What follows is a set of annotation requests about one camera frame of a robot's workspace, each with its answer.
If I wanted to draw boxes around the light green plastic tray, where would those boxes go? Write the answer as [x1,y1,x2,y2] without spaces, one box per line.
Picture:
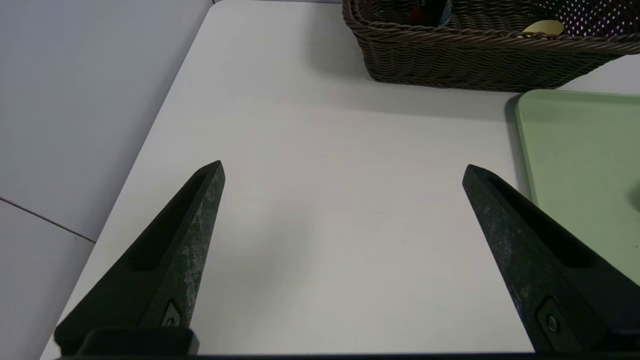
[515,89,640,286]

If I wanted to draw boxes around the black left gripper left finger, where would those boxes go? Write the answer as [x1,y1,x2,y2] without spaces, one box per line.
[54,160,227,351]

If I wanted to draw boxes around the dark cone-shaped squeeze tube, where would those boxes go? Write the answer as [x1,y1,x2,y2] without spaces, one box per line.
[410,0,453,27]

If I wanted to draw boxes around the wooden spoon with blue handle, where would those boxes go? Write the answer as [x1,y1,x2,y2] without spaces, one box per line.
[521,20,566,37]

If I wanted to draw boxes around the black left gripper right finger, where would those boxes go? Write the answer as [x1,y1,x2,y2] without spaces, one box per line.
[462,164,640,353]

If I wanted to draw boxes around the dark brown wicker basket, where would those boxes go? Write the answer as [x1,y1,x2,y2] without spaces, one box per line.
[342,0,640,93]

